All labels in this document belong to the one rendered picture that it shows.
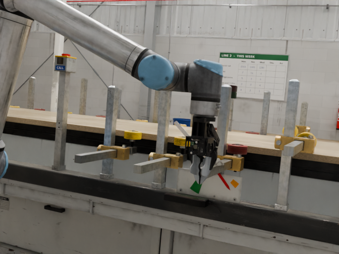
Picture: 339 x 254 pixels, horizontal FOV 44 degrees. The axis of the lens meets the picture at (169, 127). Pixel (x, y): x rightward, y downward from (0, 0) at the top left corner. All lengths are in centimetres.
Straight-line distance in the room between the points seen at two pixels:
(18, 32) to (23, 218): 131
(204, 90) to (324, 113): 758
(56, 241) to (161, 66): 149
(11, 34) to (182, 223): 96
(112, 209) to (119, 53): 90
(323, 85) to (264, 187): 704
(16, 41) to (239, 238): 107
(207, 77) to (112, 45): 29
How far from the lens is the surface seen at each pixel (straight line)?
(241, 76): 895
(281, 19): 902
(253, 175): 183
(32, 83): 354
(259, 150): 179
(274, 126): 884
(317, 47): 886
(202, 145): 125
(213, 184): 165
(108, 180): 183
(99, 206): 193
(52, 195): 208
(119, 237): 218
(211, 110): 126
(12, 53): 149
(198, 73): 126
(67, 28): 125
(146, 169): 151
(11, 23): 149
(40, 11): 129
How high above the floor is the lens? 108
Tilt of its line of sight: 4 degrees down
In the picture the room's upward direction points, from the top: 5 degrees clockwise
